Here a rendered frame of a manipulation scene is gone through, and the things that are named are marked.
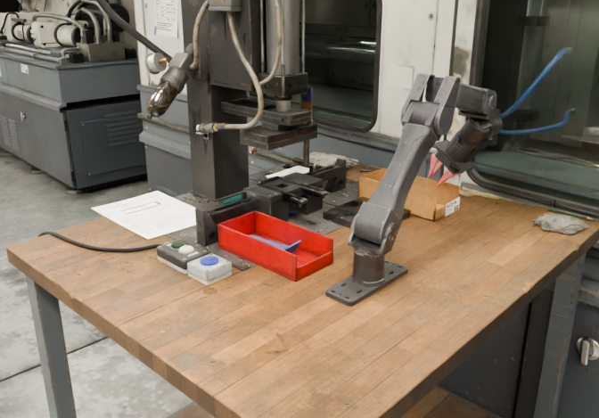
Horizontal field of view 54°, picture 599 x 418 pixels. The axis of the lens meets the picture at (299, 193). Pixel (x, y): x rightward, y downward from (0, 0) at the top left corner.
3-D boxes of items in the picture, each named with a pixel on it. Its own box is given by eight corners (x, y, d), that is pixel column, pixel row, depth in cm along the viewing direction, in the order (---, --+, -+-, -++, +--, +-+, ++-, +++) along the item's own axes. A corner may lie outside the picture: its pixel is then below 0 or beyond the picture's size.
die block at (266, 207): (270, 229, 147) (269, 200, 144) (243, 218, 153) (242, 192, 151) (323, 209, 160) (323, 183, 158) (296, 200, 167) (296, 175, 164)
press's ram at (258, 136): (270, 163, 140) (268, 35, 130) (203, 144, 157) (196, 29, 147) (320, 149, 152) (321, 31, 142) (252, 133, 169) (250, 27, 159)
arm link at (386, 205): (362, 241, 121) (423, 110, 129) (389, 250, 117) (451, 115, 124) (349, 230, 116) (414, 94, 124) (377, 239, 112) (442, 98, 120)
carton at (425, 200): (434, 225, 151) (436, 196, 149) (357, 201, 168) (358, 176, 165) (458, 212, 160) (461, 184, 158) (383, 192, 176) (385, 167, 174)
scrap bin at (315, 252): (295, 282, 120) (295, 256, 118) (217, 247, 136) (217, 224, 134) (332, 263, 128) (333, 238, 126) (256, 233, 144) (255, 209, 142)
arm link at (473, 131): (463, 131, 150) (480, 110, 146) (480, 146, 148) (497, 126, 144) (451, 135, 145) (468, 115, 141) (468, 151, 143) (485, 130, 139)
